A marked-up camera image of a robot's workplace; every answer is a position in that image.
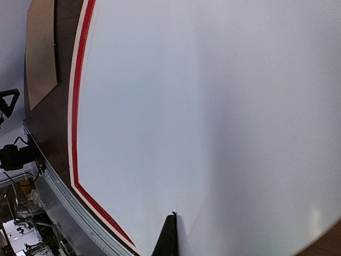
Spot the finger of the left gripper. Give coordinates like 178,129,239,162
1,89,20,118

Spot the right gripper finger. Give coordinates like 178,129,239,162
152,212,178,256

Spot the brown cardboard backing board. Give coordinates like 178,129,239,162
25,0,58,110

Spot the red wooden picture frame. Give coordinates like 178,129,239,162
68,1,139,255

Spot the canyon woman photo print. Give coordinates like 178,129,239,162
76,1,340,255

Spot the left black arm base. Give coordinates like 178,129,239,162
1,135,46,187

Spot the front aluminium rail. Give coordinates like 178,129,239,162
0,118,134,256

